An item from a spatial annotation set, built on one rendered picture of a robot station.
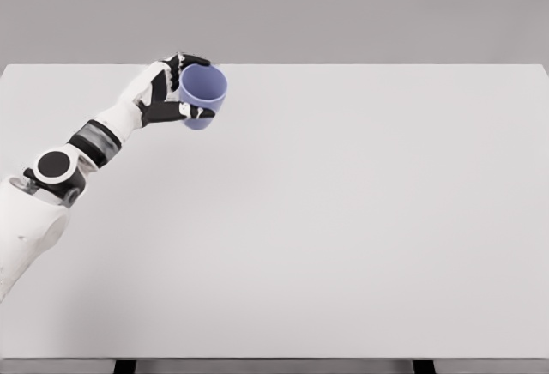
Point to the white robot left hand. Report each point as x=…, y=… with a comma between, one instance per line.
x=150, y=84

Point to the blue plastic cup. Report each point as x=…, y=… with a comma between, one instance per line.
x=206, y=86

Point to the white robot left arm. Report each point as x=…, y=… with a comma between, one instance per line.
x=51, y=168

